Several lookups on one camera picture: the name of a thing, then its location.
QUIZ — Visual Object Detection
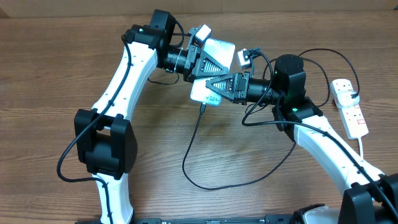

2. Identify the Samsung Galaxy smartphone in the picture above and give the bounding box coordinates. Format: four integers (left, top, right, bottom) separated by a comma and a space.
190, 38, 235, 106

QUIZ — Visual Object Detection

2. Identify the black USB charging cable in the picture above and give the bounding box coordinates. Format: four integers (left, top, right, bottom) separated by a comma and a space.
182, 48, 361, 191

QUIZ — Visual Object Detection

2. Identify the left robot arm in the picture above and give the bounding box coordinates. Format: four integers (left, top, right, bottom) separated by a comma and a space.
74, 10, 235, 223

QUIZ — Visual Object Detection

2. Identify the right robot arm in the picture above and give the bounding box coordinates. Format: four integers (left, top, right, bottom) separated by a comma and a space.
206, 54, 397, 223

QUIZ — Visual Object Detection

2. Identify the white charger plug adapter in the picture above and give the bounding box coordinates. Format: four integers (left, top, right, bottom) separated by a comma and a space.
336, 91, 360, 108

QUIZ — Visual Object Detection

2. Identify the white power strip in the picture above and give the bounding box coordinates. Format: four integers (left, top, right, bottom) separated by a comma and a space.
330, 79, 369, 139

